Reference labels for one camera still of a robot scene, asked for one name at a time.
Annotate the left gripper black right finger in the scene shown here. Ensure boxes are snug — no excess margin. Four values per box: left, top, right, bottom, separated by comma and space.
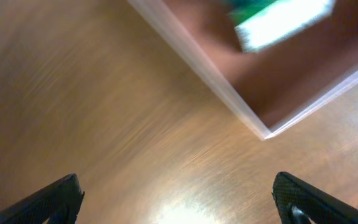
272, 172, 358, 224

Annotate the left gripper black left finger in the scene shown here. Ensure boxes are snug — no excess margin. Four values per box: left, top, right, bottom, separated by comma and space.
0, 174, 85, 224

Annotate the green white small box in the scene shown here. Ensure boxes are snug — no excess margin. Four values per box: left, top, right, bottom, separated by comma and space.
225, 0, 336, 53

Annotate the white open cardboard box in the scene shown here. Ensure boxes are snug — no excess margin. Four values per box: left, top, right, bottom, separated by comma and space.
131, 0, 358, 139

